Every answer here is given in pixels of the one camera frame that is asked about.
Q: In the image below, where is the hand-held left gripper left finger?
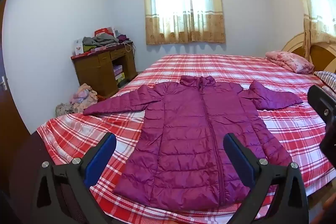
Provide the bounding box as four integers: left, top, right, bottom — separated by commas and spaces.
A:
30, 132, 117, 224

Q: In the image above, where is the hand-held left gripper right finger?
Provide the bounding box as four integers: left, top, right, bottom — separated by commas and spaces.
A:
223, 133, 309, 224

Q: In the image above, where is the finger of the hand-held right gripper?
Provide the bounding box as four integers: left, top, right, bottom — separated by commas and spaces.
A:
307, 84, 336, 121

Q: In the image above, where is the purple puffer jacket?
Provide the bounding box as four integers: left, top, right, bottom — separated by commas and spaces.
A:
83, 75, 304, 211

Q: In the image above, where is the grey clothes heap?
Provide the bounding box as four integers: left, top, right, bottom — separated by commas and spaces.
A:
55, 102, 76, 117

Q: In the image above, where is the pink clothes heap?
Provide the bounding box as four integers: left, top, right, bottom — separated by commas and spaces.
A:
70, 83, 99, 113

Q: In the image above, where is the grey clothes pile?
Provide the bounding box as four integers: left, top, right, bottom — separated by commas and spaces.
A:
82, 33, 120, 47

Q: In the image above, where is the striped pillow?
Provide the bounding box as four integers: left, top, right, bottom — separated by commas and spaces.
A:
314, 70, 336, 94

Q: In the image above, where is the red plaid bed sheet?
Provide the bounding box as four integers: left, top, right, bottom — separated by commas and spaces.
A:
36, 53, 336, 222

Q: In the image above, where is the wooden bed headboard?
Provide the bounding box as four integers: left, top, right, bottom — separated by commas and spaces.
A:
281, 32, 336, 74

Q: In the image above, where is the pink floral folded quilt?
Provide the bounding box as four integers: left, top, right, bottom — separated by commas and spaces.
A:
265, 50, 315, 74

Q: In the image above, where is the stack of flat boxes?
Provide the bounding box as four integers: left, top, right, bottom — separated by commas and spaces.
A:
112, 65, 127, 84

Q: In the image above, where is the wooden desk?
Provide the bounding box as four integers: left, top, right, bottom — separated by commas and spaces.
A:
71, 42, 138, 99

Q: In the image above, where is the brown wooden door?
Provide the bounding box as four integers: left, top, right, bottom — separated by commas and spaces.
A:
0, 0, 30, 188

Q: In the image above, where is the white printed box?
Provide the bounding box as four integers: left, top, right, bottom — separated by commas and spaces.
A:
74, 39, 84, 56

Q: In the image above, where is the red cardboard box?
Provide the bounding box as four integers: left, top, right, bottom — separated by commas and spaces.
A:
94, 27, 114, 37

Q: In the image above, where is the beige floral window curtain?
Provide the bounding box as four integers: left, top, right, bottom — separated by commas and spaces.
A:
142, 0, 226, 45

